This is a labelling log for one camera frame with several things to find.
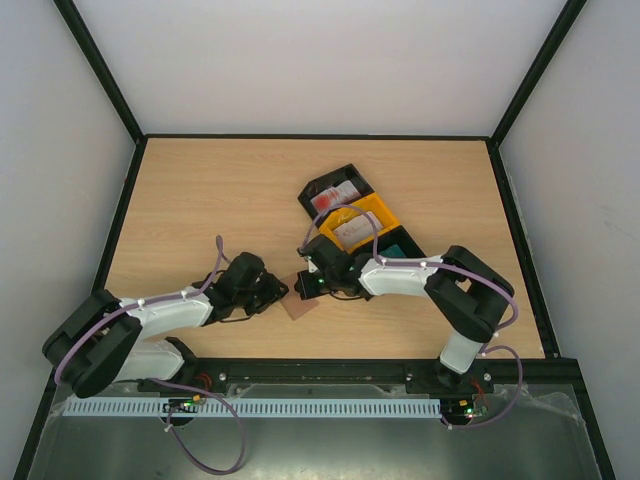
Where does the pink card holder wallet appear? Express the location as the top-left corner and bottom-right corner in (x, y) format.
(280, 273), (319, 321)

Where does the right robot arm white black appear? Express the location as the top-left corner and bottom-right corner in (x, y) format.
(295, 236), (519, 392)

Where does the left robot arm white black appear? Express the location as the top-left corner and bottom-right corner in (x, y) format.
(42, 252), (289, 398)

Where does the white pink card stack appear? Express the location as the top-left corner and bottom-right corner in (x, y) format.
(332, 211), (383, 249)

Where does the green card stack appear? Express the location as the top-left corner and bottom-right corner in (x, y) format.
(379, 244), (406, 259)

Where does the black bin with green cards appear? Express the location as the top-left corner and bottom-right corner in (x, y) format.
(377, 226), (425, 259)

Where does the red white card stack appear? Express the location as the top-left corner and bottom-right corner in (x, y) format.
(311, 180), (360, 212)

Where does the black bin with red cards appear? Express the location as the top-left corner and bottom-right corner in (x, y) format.
(298, 164), (374, 219)

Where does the yellow plastic bin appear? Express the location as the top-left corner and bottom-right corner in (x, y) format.
(319, 193), (400, 253)

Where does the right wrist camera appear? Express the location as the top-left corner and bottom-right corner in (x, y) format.
(298, 234), (353, 273)

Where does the white slotted cable duct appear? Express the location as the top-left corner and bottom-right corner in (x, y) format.
(62, 397), (441, 419)

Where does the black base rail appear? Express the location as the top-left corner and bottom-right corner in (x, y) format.
(137, 357), (581, 396)

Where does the black enclosure frame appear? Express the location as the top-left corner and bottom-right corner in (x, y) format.
(9, 0), (616, 480)

